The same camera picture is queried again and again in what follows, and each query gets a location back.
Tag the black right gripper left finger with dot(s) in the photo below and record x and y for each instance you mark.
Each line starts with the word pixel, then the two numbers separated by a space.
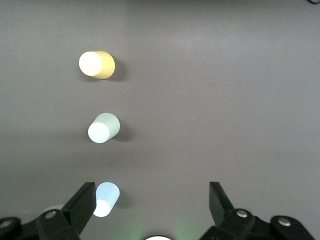
pixel 77 212

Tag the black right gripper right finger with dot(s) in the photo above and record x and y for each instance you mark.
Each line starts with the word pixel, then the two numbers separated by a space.
pixel 222 212

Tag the pale green plastic cup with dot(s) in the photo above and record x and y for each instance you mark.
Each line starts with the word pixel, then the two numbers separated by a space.
pixel 103 128

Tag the yellow plastic cup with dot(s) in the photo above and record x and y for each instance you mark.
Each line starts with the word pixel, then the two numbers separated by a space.
pixel 96 64

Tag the light blue plastic cup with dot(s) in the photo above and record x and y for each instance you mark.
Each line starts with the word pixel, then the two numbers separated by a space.
pixel 107 197

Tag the dark grey table mat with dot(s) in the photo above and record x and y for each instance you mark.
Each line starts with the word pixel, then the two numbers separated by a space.
pixel 200 100

